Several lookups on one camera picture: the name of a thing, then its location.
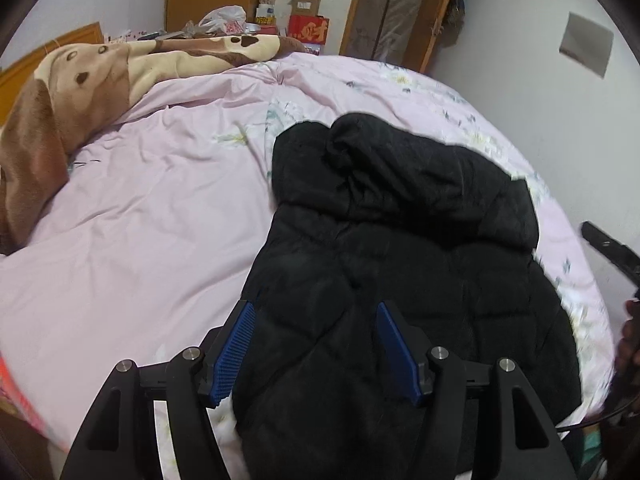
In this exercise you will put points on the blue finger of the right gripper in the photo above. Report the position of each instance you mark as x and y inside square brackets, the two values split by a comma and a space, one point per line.
[619, 255]

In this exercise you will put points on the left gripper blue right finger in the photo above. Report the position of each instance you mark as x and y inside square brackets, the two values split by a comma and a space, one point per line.
[406, 349]

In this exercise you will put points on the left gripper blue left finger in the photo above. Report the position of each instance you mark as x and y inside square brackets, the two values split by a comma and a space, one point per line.
[226, 355]

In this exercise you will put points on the black puffer jacket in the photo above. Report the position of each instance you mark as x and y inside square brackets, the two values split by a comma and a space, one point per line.
[366, 213]

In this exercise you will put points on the clothes hanging by door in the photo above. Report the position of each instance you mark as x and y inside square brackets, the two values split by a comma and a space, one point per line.
[452, 23]

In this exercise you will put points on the person's right hand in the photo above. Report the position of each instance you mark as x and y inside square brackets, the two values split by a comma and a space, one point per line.
[626, 352]

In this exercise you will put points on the pink floral duvet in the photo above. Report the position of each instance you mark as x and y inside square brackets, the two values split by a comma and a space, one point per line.
[149, 243]

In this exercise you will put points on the red patterned bed sheet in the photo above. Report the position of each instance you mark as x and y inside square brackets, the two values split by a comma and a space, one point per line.
[16, 404]

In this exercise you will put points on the brown dog plush blanket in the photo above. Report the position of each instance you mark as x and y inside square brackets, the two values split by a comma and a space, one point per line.
[79, 89]

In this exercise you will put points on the wooden door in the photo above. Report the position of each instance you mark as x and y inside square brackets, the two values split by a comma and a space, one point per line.
[405, 33]

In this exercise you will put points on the red gift box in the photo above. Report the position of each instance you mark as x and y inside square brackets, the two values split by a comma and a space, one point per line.
[309, 29]

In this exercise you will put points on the brown cardboard box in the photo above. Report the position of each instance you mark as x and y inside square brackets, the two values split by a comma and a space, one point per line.
[305, 7]

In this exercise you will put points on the white plastic bag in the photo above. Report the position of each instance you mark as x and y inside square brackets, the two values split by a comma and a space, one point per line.
[225, 21]

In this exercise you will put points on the wooden headboard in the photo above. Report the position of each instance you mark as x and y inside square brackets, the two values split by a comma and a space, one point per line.
[13, 78]

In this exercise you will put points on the grey wall panel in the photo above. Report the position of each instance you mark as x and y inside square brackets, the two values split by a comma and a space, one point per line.
[587, 43]

